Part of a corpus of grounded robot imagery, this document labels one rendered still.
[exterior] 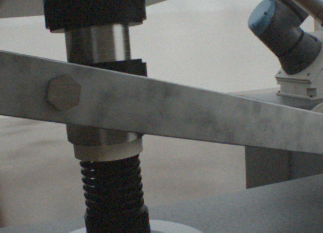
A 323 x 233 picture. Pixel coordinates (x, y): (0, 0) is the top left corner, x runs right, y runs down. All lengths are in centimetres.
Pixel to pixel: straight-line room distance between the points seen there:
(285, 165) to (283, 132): 106
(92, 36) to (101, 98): 6
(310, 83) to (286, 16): 26
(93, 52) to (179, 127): 10
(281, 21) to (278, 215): 106
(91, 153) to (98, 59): 9
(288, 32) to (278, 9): 9
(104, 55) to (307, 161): 123
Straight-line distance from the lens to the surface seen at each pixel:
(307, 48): 162
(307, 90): 158
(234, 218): 60
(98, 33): 37
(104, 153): 38
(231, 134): 41
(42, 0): 37
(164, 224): 53
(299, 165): 152
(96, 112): 34
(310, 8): 112
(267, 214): 61
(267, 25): 155
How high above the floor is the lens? 107
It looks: 9 degrees down
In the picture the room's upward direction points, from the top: 5 degrees counter-clockwise
